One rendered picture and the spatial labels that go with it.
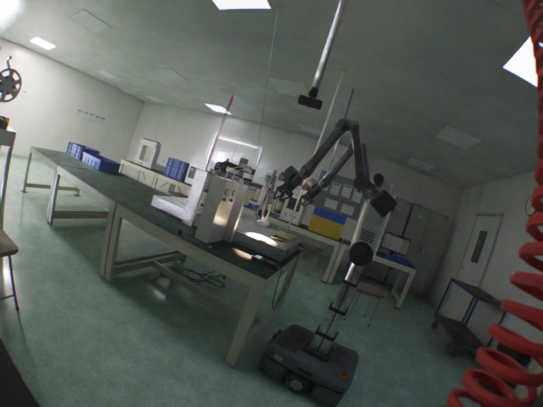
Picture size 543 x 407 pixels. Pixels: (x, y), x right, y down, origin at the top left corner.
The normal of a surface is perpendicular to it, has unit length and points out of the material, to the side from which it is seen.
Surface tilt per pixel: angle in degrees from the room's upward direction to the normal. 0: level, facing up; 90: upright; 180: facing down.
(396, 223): 90
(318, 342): 90
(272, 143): 90
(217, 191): 90
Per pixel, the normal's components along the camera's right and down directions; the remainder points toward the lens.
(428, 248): -0.30, -0.02
